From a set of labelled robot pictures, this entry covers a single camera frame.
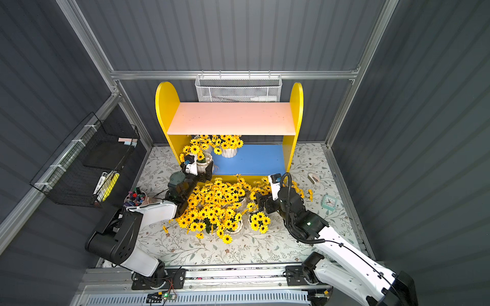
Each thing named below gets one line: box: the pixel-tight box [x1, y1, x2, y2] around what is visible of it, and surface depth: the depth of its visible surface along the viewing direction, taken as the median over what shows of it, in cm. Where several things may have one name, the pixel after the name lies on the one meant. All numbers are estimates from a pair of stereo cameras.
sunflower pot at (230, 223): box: [216, 208, 244, 245], surface depth 78 cm
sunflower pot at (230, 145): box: [220, 134, 245, 159], surface depth 86 cm
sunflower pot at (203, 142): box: [193, 135, 216, 156], surface depth 82 cm
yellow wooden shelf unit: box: [155, 81, 304, 181], surface depth 79 cm
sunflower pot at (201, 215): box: [162, 196, 223, 240], surface depth 77 cm
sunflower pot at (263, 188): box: [246, 176, 272, 210], surface depth 86 cm
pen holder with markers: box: [123, 186, 147, 208], surface depth 84 cm
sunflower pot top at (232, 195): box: [214, 177, 253, 210], surface depth 84 cm
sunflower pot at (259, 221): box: [249, 211, 272, 234], surface depth 78 cm
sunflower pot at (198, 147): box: [179, 137, 213, 175], surface depth 80 cm
